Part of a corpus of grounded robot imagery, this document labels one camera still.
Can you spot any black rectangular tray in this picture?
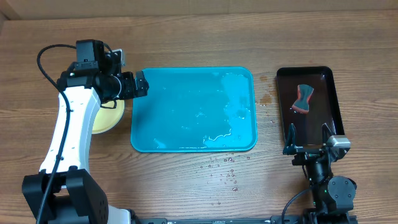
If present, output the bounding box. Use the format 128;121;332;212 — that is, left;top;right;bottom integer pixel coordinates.
276;66;345;146

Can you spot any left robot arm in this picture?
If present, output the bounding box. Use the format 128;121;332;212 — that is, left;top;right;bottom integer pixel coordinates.
22;39;149;223

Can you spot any orange and grey sponge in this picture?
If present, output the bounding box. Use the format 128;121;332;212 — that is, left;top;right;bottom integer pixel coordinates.
292;84;314;114

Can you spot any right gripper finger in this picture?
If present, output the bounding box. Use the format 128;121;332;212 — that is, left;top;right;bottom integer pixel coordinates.
282;123;296;155
322;123;334;145

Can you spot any yellow-green plate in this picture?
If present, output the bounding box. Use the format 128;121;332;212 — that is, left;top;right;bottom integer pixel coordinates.
92;100;125;134

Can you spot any teal plastic tray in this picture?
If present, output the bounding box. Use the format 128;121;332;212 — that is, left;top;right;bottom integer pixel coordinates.
131;67;257;153

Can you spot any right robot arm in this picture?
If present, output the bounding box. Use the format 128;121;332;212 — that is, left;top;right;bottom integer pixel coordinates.
279;124;358;223

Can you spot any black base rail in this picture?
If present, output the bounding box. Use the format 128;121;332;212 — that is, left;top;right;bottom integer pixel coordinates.
132;215;358;224

